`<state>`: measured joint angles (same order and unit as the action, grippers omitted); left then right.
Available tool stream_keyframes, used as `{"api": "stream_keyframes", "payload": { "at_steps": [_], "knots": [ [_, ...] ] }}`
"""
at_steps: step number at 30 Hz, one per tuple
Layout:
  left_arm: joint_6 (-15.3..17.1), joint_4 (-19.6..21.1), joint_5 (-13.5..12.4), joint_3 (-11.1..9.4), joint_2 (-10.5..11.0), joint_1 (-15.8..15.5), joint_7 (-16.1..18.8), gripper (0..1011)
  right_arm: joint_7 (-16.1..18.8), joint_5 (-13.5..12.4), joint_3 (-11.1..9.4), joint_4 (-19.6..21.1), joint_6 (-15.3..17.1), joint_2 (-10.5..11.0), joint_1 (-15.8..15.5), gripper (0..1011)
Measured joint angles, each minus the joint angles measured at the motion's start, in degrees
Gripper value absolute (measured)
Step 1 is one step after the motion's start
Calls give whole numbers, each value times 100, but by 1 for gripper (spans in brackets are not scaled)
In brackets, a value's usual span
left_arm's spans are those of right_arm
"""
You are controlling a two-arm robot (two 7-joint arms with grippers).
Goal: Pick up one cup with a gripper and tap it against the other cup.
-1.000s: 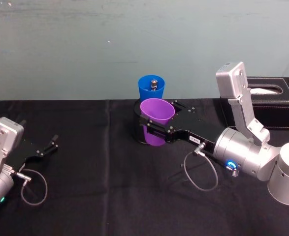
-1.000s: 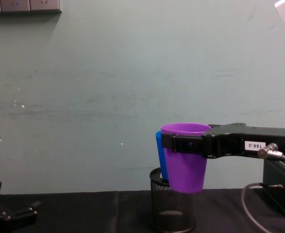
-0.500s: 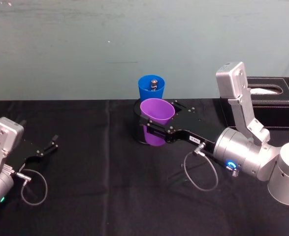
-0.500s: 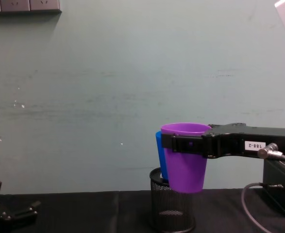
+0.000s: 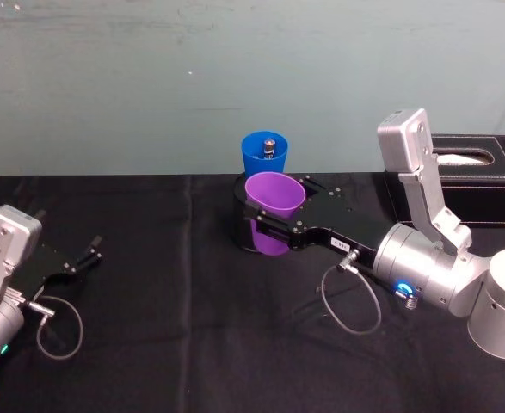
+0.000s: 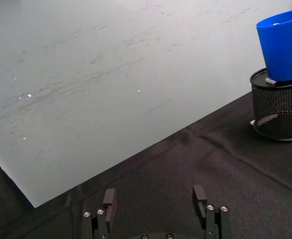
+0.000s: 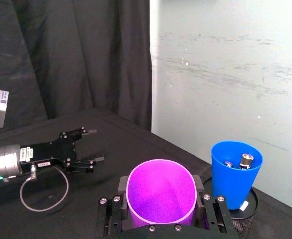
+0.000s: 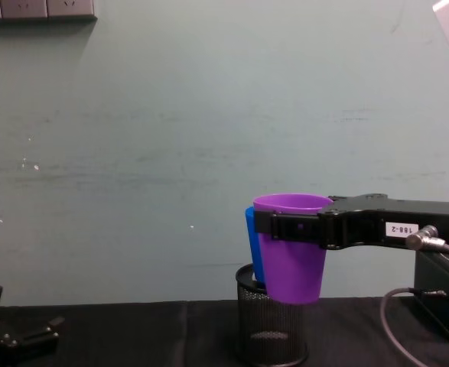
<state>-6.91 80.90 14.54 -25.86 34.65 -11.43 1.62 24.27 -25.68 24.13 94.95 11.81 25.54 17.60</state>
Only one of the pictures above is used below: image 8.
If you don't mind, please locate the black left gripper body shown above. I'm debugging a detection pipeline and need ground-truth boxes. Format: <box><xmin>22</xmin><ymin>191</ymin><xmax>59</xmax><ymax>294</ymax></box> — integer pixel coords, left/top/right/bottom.
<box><xmin>0</xmin><ymin>329</ymin><xmax>60</xmax><ymax>364</ymax></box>

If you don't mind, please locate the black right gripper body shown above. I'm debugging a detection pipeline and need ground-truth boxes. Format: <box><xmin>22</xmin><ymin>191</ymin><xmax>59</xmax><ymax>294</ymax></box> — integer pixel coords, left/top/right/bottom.
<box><xmin>317</xmin><ymin>193</ymin><xmax>449</xmax><ymax>252</ymax></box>

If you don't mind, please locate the purple plastic cup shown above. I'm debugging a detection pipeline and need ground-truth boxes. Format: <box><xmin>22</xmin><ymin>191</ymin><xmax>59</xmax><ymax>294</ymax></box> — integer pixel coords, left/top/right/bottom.
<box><xmin>252</xmin><ymin>193</ymin><xmax>335</xmax><ymax>306</ymax></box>

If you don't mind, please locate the blue plastic cup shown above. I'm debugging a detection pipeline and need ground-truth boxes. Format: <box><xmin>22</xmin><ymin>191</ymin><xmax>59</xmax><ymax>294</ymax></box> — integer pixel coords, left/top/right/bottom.
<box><xmin>243</xmin><ymin>206</ymin><xmax>268</xmax><ymax>286</ymax></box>

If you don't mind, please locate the black box device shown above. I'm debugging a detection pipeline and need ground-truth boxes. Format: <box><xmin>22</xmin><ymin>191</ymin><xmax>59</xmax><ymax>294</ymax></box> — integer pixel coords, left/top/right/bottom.
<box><xmin>412</xmin><ymin>249</ymin><xmax>449</xmax><ymax>343</ymax></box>

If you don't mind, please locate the black mesh pen holder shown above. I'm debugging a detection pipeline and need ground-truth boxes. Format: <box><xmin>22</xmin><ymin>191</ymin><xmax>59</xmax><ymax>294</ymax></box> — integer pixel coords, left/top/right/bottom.
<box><xmin>234</xmin><ymin>263</ymin><xmax>310</xmax><ymax>366</ymax></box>

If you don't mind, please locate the black table cloth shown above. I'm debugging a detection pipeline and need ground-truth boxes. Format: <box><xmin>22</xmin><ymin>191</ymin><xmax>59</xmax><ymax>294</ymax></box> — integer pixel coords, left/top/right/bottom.
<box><xmin>0</xmin><ymin>295</ymin><xmax>449</xmax><ymax>367</ymax></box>

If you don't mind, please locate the grey cable with silver plug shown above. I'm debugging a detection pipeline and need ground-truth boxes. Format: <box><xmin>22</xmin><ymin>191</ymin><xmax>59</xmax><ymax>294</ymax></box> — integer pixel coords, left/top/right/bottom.
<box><xmin>405</xmin><ymin>225</ymin><xmax>449</xmax><ymax>263</ymax></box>

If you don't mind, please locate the grey looping cable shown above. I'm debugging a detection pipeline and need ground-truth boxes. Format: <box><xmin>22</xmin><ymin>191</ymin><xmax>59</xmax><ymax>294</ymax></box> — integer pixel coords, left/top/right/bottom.
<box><xmin>379</xmin><ymin>286</ymin><xmax>449</xmax><ymax>367</ymax></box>

